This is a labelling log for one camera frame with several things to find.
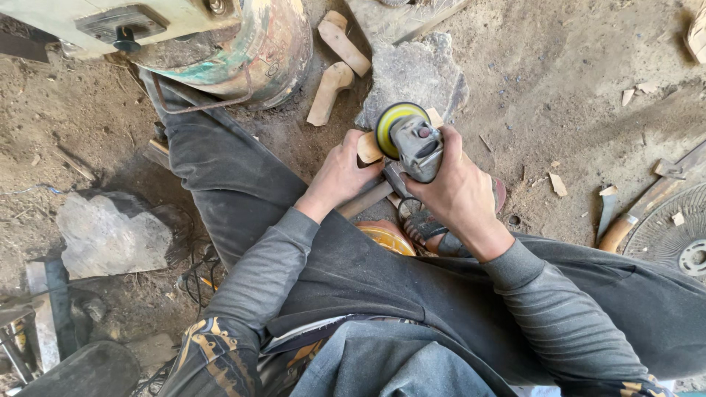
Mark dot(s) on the flat gray stone slab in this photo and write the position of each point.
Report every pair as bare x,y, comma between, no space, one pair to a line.
411,74

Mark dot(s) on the black rounded cushion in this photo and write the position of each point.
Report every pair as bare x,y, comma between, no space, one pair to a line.
82,372

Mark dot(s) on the pale wood chip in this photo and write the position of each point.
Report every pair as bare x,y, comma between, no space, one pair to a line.
627,97

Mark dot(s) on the light wooden workpiece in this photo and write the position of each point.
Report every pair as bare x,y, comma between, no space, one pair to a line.
368,148

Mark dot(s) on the wooden piece at edge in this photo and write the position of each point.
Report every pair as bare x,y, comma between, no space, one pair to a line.
698,36

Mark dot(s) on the round orange yellow container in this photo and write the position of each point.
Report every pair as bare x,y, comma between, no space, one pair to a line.
386,237

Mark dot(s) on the beige machine with black switch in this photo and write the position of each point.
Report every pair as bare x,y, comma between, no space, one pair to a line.
66,22

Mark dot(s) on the gray metal beam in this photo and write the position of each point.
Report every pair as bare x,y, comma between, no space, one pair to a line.
47,309

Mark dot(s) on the person's right hand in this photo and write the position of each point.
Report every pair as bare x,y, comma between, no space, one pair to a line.
463,198

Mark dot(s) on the short carved wooden blank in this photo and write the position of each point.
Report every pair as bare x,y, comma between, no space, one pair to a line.
328,91

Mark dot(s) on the person's left hand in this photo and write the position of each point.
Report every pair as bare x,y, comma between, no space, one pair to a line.
331,182

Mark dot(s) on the long carved wooden blank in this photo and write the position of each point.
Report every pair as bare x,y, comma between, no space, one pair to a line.
343,43

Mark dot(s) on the gray angle grinder yellow disc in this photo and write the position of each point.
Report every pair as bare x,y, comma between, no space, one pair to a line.
413,144

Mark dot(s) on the small metal blade tool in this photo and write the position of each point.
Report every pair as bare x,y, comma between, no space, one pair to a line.
606,212

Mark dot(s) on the round metal fan guard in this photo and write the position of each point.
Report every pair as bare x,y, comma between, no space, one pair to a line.
670,234

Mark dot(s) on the person's dark gray trousers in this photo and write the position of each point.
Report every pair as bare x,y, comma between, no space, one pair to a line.
231,176

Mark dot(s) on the large gray rock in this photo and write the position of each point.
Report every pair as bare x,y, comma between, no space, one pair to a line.
113,234

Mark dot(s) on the flat wood chip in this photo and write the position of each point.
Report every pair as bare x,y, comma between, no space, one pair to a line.
558,185

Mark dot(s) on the rusty green metal cylinder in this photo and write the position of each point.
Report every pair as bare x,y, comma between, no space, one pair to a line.
259,49

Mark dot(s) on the red disc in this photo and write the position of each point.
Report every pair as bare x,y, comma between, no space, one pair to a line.
499,194

